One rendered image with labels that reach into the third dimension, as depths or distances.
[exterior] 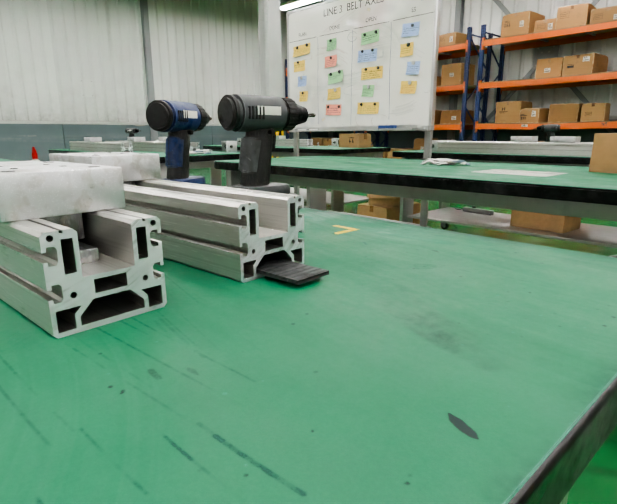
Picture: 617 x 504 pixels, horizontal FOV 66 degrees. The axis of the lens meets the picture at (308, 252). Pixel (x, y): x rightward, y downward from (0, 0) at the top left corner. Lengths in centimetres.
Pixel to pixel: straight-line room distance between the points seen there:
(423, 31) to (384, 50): 33
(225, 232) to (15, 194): 19
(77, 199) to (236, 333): 20
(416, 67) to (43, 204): 323
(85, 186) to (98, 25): 1279
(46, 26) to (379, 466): 1272
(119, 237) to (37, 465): 23
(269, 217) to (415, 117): 300
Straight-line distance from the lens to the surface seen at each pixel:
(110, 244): 47
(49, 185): 47
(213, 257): 54
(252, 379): 32
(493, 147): 386
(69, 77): 1284
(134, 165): 79
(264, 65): 935
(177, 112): 96
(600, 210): 170
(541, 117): 1036
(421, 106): 350
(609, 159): 220
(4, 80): 1246
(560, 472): 31
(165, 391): 32
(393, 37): 371
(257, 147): 83
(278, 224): 56
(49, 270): 41
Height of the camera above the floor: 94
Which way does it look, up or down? 14 degrees down
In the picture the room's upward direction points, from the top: straight up
